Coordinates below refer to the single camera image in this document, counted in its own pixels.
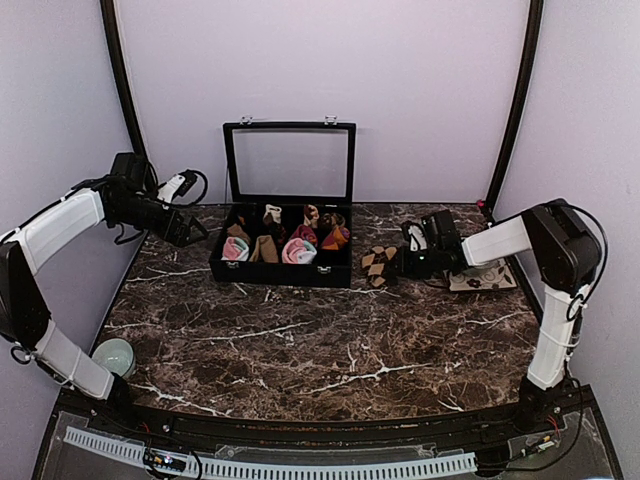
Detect pale green bowl left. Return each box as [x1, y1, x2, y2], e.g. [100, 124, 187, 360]
[92, 338, 136, 380]

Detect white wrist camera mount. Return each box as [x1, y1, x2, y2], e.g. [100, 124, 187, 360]
[156, 170, 197, 203]
[401, 221, 427, 251]

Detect square floral ceramic plate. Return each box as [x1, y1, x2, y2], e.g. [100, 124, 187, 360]
[448, 259, 517, 293]

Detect pink white rolled sock right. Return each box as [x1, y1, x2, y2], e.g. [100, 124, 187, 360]
[282, 238, 317, 265]

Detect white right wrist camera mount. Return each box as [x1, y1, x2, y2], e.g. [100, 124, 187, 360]
[401, 221, 427, 251]

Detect black right frame post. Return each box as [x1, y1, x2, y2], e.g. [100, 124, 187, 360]
[484, 0, 544, 216]

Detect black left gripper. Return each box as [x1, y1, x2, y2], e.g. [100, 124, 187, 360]
[110, 194, 208, 248]

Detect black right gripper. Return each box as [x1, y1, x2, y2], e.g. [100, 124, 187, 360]
[385, 245, 442, 281]

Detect pink white rolled sock left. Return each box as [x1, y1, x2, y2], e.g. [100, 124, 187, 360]
[221, 237, 250, 262]

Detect brown tan rolled sock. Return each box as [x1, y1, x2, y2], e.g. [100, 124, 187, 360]
[249, 235, 279, 264]

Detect leopard pattern rolled sock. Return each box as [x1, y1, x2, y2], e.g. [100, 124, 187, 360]
[318, 212, 346, 231]

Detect black frame post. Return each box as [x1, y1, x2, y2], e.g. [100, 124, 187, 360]
[484, 0, 544, 216]
[99, 1, 167, 217]

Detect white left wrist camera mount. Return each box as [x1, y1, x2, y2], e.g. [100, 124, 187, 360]
[156, 170, 197, 203]

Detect black sock organizer box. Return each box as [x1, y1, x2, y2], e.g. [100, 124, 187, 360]
[209, 120, 357, 288]

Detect white slotted cable duct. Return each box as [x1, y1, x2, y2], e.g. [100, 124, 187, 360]
[63, 427, 477, 479]

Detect black left frame post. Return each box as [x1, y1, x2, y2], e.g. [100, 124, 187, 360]
[99, 1, 167, 217]

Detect cream brown rolled sock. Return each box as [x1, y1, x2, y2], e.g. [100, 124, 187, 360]
[263, 204, 282, 226]

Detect brown argyle rolled sock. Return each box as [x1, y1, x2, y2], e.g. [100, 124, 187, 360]
[361, 246, 399, 288]

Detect black front table rail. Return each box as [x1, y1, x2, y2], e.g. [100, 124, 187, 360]
[54, 387, 596, 451]

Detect pink white rolled sock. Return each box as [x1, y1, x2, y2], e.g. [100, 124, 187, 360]
[221, 237, 250, 262]
[282, 238, 317, 265]

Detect maroon teal rolled sock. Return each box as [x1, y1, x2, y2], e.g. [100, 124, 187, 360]
[290, 224, 318, 247]

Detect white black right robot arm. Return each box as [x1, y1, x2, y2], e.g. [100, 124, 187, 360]
[398, 198, 608, 434]

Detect maroon purple orange striped sock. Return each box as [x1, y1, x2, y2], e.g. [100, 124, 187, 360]
[320, 225, 351, 251]

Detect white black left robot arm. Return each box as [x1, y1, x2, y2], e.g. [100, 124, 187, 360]
[1, 153, 208, 436]

